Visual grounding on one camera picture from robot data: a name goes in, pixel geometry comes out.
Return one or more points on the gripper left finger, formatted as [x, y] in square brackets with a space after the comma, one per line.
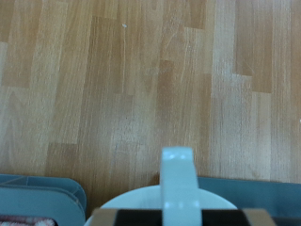
[134, 218]

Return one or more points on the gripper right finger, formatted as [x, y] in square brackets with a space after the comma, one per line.
[225, 218]

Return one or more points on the white plastic mug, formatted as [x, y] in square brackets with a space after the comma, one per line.
[179, 179]

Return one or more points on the grey plastic crate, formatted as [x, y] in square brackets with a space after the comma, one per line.
[37, 201]

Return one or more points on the pink checked cloth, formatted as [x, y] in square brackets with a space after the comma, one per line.
[25, 221]

